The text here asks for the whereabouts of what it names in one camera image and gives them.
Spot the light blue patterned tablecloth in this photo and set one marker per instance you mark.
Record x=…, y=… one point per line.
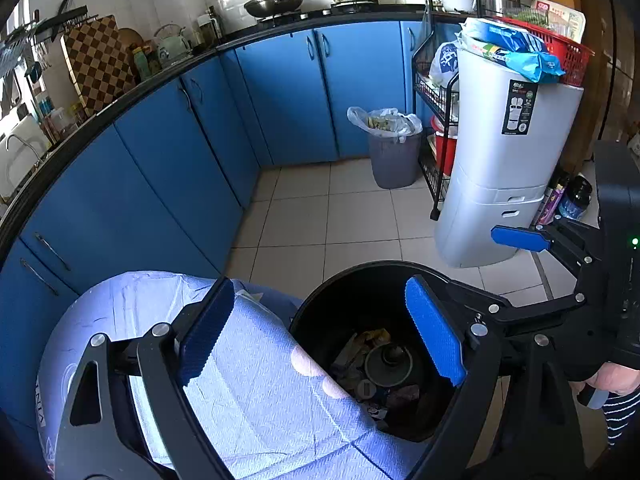
x=260, y=385

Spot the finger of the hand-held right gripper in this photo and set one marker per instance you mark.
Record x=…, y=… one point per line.
x=520, y=239
x=480, y=297

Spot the brown wrapper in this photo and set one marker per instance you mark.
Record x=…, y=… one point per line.
x=402, y=395

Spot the white plastic bag liner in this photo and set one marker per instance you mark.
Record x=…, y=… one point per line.
x=357, y=117

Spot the black metal storage rack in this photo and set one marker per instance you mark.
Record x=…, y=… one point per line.
x=435, y=214

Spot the grey waste basket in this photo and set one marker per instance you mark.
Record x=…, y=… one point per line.
x=395, y=165

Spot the black wall utensil rack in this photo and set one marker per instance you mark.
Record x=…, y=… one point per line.
x=60, y=20

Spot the red white package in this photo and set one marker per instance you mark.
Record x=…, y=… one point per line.
x=560, y=17

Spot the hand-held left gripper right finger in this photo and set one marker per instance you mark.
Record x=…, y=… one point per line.
x=435, y=332

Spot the condiment jars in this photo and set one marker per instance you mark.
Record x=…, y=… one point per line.
x=145, y=62

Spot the checkered cutting board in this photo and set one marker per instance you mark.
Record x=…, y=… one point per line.
x=97, y=65

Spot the chrome sink faucet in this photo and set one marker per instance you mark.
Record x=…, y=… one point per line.
x=22, y=142

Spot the white blue printed bag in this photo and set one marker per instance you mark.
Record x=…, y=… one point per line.
x=445, y=62

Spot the red plastic basket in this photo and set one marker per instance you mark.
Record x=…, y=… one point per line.
x=575, y=65

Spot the green yellow packet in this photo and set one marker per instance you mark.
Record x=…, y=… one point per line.
x=490, y=51

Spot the green vegetables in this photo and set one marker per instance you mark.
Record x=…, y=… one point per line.
x=525, y=17

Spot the blue white packet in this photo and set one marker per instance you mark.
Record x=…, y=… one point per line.
x=500, y=35

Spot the white casserole pot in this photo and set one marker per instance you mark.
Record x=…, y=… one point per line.
x=457, y=2

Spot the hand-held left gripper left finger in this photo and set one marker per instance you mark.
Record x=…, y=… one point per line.
x=205, y=345

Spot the black gas stove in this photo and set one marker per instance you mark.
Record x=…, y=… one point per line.
x=320, y=12

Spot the purple bottle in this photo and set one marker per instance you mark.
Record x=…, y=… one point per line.
x=552, y=205

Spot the red plastic basin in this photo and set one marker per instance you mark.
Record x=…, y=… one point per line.
x=445, y=150

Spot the person's right hand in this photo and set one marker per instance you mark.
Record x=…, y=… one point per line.
x=615, y=377

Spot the blue kitchen cabinets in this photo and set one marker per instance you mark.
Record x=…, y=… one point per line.
x=150, y=170

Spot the tall white storage container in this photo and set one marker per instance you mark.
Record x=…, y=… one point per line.
x=495, y=185

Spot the light blue packet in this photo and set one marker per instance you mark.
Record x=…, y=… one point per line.
x=540, y=66

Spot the pale green kettle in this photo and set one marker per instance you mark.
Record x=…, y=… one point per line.
x=172, y=47

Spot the round wooden board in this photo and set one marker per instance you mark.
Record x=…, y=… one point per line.
x=131, y=37

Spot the black round bin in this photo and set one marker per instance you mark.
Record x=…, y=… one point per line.
x=350, y=300

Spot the brown wooden door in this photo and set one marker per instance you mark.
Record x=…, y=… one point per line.
x=600, y=60

